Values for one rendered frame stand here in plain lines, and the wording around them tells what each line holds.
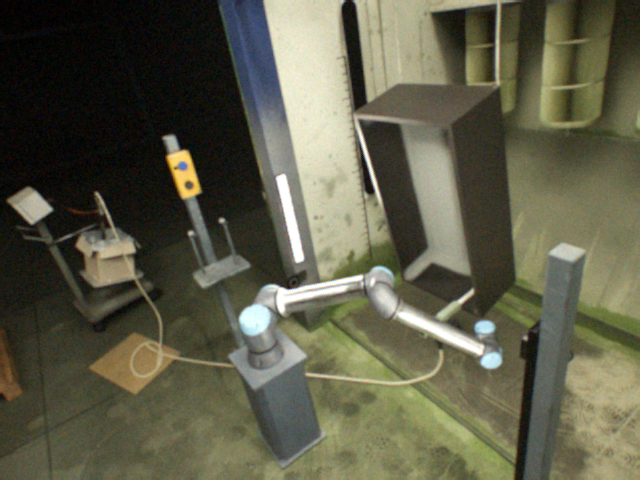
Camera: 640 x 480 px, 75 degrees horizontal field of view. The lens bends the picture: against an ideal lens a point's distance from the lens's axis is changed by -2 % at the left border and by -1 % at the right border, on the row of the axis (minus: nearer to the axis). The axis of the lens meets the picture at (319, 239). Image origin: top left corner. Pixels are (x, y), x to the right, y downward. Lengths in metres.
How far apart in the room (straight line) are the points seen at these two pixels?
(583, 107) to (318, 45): 1.59
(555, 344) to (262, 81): 2.01
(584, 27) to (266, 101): 1.77
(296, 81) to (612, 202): 2.10
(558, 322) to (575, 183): 2.37
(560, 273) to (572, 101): 2.11
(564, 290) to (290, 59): 2.05
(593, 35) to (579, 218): 1.11
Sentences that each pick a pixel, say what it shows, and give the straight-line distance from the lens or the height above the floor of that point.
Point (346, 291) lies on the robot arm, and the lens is 2.01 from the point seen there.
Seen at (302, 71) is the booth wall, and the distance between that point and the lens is 2.65.
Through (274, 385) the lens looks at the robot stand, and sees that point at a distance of 2.16.
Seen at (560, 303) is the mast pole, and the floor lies 1.53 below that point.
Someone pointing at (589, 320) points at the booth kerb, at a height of 0.13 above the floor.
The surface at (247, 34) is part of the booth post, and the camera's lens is 2.49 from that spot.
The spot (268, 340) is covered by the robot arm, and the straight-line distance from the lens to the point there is 2.08.
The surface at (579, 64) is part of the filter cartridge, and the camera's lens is 2.91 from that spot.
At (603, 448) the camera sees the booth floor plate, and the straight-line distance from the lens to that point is 2.66.
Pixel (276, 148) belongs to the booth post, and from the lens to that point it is 2.59.
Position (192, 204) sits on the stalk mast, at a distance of 2.67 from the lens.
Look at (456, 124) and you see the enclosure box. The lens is 1.85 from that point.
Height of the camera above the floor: 2.12
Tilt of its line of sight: 28 degrees down
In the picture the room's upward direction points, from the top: 11 degrees counter-clockwise
